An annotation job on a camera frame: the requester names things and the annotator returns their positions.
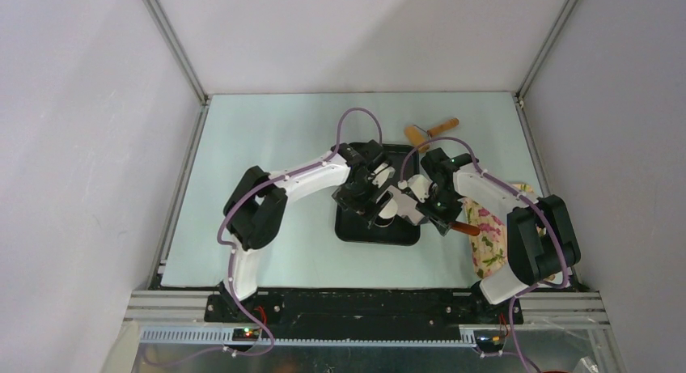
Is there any metal spatula with red handle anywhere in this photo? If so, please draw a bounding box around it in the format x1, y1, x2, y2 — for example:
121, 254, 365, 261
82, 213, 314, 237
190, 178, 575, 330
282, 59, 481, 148
384, 184, 482, 238

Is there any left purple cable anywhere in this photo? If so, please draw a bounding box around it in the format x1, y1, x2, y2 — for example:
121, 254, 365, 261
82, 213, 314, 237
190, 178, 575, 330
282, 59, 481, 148
215, 108, 384, 358

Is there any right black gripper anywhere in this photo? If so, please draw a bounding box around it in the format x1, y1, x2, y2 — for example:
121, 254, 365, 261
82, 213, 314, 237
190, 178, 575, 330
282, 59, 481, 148
415, 187, 463, 235

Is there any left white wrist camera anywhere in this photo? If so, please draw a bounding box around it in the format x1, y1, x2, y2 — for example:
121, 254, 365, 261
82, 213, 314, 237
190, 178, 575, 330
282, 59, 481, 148
371, 163, 396, 188

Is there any wooden dough roller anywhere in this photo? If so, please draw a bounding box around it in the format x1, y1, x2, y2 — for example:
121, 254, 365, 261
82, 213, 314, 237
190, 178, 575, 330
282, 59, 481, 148
404, 117, 459, 154

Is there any floral cloth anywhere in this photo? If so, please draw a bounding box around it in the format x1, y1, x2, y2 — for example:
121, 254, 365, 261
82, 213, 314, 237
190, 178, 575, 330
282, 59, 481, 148
464, 198, 507, 279

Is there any purple cable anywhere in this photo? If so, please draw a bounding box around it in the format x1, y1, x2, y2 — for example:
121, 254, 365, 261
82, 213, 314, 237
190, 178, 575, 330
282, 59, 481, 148
215, 108, 384, 358
399, 136, 572, 373

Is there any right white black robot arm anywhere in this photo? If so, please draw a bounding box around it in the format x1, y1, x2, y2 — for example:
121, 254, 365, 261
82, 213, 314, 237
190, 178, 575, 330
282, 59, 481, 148
410, 149, 581, 323

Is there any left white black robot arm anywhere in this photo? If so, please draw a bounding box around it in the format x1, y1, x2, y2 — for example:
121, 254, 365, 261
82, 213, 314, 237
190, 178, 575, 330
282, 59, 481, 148
217, 141, 396, 322

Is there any small round metal cup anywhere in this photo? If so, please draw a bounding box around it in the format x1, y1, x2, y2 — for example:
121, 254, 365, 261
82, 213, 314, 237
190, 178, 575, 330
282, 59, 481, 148
374, 215, 396, 228

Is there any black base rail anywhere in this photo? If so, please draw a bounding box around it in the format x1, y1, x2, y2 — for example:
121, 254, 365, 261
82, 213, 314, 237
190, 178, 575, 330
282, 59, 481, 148
204, 287, 523, 341

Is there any aluminium frame with cable duct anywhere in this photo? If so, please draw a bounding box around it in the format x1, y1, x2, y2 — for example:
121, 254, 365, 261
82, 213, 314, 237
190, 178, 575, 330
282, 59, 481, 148
125, 288, 625, 372

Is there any black baking tray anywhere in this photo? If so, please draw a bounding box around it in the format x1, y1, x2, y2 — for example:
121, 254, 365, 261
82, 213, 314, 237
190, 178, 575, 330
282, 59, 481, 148
334, 143, 421, 246

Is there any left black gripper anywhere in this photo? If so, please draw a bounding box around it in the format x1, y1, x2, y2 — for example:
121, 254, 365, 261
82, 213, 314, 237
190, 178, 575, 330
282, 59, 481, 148
332, 176, 392, 227

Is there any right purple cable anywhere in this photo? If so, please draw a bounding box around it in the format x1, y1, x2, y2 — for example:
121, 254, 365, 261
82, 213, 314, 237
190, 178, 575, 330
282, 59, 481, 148
399, 136, 572, 373

